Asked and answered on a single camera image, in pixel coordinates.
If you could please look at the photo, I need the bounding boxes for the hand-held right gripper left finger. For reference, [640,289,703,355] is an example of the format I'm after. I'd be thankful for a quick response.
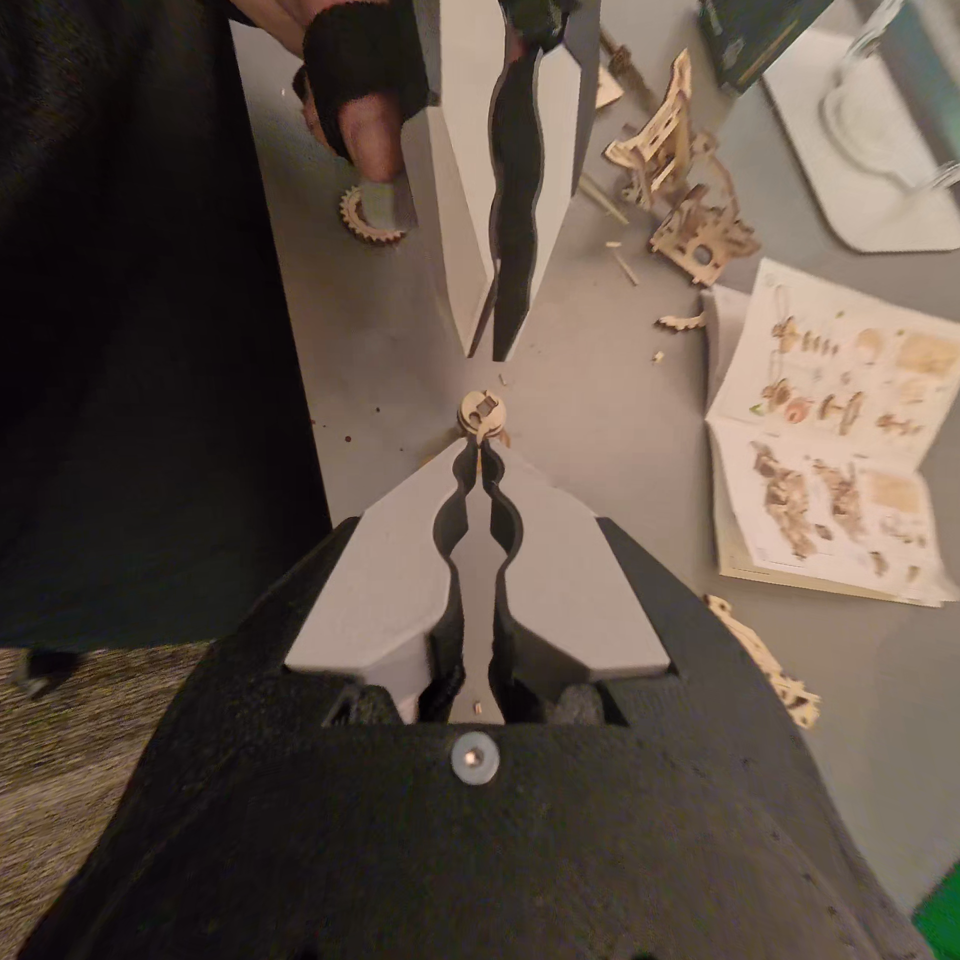
[283,437,480,725]

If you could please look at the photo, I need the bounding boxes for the small wooden gear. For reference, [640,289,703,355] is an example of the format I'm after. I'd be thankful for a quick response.
[337,182,411,246]

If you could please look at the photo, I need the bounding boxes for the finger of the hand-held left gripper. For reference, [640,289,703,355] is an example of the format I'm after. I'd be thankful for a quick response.
[399,0,502,360]
[489,0,603,363]

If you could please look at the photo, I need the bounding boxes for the open instruction booklet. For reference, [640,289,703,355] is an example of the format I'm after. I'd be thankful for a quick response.
[703,257,960,609]

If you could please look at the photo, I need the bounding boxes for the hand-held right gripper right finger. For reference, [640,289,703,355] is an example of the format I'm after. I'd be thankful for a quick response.
[480,441,672,715]

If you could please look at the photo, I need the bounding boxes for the white document stand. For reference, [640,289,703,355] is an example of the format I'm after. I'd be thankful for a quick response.
[759,0,960,255]

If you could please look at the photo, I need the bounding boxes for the green plastic bin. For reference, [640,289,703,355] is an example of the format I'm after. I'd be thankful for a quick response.
[909,861,960,960]

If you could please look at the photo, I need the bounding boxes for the flat wooden car body panel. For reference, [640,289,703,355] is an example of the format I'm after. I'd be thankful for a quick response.
[703,594,822,731]

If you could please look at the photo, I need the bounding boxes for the partly built wooden model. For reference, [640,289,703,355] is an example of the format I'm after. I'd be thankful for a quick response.
[602,48,762,289]

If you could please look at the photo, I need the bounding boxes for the wooden hub disc part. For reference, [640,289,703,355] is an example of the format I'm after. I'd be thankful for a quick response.
[456,388,514,453]

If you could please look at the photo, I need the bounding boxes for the dark green model box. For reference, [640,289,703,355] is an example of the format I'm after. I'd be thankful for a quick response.
[697,0,835,96]

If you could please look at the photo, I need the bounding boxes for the long wooden wedge piece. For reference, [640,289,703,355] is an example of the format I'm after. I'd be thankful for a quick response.
[576,172,632,227]

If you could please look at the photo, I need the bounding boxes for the person's left hand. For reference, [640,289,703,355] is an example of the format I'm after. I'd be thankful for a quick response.
[228,0,406,186]

